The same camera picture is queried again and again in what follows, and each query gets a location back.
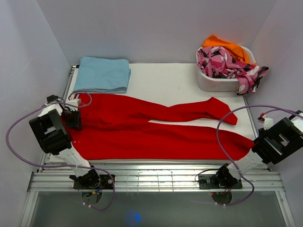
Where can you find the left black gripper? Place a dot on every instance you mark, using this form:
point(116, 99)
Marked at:
point(75, 124)

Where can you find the red trousers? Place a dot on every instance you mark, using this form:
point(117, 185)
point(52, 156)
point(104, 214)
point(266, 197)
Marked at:
point(123, 127)

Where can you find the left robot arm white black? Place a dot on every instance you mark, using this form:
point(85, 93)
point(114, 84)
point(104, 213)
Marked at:
point(50, 128)

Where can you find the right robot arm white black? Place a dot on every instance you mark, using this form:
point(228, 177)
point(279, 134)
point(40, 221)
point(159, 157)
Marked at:
point(274, 144)

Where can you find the folded light blue trousers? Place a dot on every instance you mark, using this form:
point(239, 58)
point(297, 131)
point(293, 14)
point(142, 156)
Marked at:
point(98, 75)

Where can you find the pink camouflage trousers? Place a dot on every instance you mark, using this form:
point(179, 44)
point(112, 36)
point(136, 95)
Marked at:
point(227, 66)

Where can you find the white plastic basket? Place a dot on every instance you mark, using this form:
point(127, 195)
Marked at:
point(213, 82)

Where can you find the orange garment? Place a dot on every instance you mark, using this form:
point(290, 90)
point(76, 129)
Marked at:
point(236, 51)

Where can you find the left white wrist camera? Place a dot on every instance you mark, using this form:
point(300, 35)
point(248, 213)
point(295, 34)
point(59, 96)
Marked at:
point(74, 101)

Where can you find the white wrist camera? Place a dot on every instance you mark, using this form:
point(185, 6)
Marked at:
point(267, 122)
point(74, 101)

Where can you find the aluminium rail frame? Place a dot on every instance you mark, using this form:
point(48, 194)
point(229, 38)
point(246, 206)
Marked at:
point(161, 193)

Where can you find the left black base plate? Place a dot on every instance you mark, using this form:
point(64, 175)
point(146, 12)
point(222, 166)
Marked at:
point(105, 182)

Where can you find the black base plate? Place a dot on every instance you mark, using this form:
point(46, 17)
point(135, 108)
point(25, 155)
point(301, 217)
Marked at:
point(105, 182)
point(212, 181)

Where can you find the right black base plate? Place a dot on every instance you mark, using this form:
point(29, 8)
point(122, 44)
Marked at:
point(212, 181)

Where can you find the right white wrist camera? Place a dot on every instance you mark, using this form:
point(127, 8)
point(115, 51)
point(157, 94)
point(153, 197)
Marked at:
point(267, 122)

